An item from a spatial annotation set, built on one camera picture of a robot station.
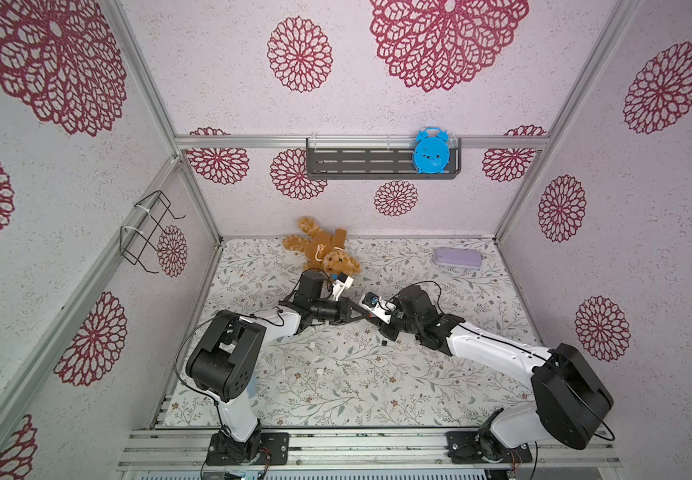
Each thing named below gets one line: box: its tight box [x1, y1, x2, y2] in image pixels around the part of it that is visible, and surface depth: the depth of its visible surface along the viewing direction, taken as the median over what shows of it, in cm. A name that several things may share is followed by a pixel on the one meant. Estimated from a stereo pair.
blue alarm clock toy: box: [412, 127, 450, 174], surface depth 90 cm
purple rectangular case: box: [434, 246, 483, 269], surface depth 113 cm
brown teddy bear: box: [282, 216, 362, 277], surface depth 111 cm
